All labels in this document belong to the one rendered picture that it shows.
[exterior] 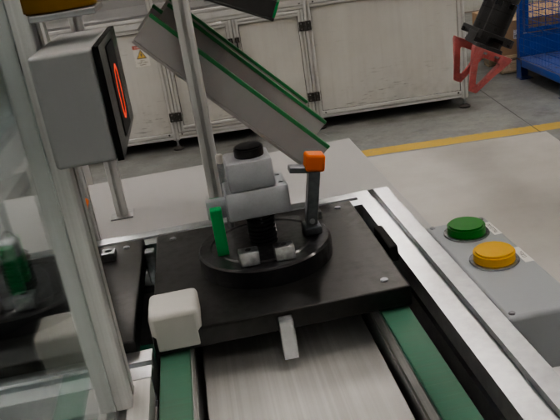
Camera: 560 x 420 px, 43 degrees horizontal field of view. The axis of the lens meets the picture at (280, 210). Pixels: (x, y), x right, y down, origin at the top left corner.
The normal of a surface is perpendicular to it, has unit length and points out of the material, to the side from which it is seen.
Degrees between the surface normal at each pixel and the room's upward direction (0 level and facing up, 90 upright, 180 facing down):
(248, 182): 90
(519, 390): 0
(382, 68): 90
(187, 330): 90
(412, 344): 0
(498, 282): 0
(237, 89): 90
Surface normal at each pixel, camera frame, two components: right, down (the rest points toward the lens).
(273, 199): 0.15, 0.34
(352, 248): -0.14, -0.92
